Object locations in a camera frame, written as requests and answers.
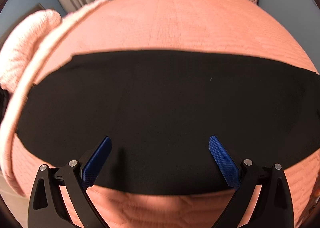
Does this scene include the grey bed headboard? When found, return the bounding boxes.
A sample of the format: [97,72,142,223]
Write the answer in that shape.
[0,3,44,46]

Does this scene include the pink floral pillow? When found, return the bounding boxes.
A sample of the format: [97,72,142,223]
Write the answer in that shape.
[1,10,62,93]

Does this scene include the light pink folded blanket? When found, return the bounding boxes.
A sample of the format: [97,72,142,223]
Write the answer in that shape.
[1,0,108,196]

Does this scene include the black pants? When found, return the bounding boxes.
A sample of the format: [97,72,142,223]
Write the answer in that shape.
[17,50,319,195]

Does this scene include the black garment beside pillow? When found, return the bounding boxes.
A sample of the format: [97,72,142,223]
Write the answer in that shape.
[0,88,12,123]

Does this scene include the pink quilted bedspread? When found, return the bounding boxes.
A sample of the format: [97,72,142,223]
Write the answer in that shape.
[11,0,319,227]

